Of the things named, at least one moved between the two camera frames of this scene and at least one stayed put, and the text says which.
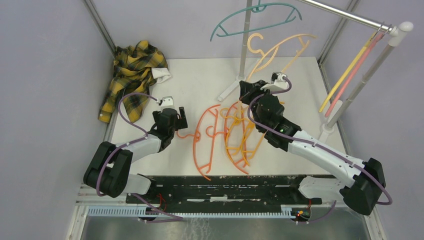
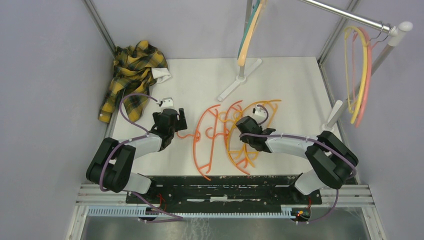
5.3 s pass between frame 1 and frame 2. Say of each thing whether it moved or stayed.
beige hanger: moved
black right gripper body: moved
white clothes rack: stayed
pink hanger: moved
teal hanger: moved
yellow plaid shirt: stayed
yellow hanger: moved
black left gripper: stayed
